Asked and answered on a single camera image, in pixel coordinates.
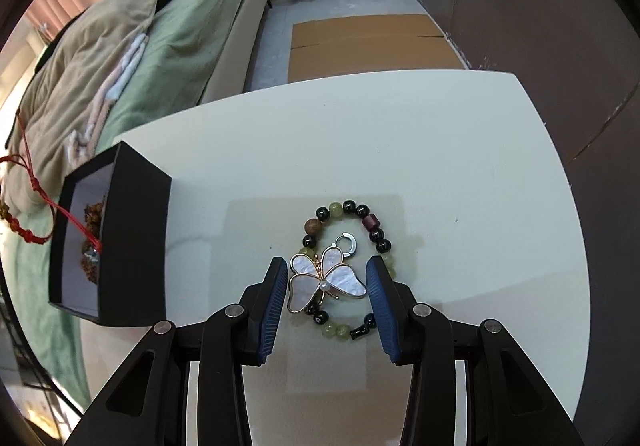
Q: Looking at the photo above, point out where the flat cardboard sheet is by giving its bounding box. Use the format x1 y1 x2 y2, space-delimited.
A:
287 14 468 83

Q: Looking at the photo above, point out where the bed with green sheet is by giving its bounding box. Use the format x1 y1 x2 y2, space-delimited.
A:
0 0 271 407

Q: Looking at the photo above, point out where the white shell butterfly brooch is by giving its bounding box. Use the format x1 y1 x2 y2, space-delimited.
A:
286 245 369 315

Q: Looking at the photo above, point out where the beige comforter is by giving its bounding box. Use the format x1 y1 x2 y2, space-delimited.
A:
2 0 159 222

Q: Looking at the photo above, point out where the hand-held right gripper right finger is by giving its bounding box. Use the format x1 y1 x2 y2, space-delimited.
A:
365 255 586 446

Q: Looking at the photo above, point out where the brown seed bead bracelet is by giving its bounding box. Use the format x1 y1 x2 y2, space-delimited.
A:
70 196 107 284

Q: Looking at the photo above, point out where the black jewelry box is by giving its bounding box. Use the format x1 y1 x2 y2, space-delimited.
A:
47 141 173 329

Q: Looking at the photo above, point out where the green and black bead bracelet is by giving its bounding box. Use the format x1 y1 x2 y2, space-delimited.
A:
302 199 399 343

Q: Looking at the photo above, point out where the red string bracelet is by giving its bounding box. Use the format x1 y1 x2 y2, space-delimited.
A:
0 111 104 258

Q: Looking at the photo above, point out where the dark brown wardrobe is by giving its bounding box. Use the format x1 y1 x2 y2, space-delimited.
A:
400 0 640 427

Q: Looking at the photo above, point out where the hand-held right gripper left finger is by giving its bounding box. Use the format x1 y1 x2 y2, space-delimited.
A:
62 256 290 446

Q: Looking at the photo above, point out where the silver hoop earring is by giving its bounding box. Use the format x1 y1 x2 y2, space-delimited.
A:
334 233 360 258

